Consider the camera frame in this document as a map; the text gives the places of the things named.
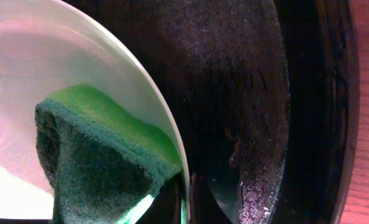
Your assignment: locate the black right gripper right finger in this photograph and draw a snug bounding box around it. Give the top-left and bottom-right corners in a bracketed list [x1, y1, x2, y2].
[190, 173, 231, 224]

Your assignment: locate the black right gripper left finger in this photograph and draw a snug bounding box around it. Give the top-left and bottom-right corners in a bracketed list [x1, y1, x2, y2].
[137, 174, 182, 224]

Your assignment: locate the green scrub sponge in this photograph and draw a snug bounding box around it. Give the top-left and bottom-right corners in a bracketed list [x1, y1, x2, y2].
[35, 84, 182, 223]

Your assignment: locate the pale green plate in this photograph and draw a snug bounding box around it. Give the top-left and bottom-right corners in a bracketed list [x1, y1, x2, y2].
[0, 0, 187, 222]

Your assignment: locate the round black serving tray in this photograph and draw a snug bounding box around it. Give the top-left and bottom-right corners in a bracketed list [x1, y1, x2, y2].
[72, 1, 360, 223]

